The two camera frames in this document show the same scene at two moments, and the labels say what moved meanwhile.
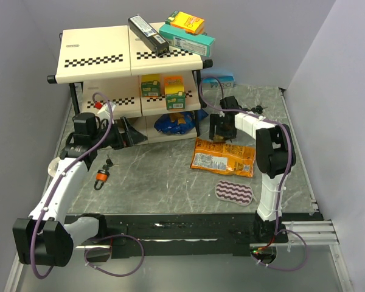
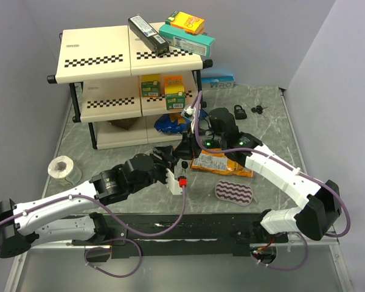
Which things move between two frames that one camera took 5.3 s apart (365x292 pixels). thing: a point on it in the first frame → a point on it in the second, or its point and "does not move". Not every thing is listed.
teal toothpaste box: (200, 44) does not move
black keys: (109, 163) → (184, 165)
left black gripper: (129, 137) → (167, 160)
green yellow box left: (151, 85) does not move
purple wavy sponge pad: (239, 194) does not move
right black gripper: (215, 120) → (188, 148)
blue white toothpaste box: (225, 80) does not move
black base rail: (180, 235) does not move
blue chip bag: (178, 123) does not move
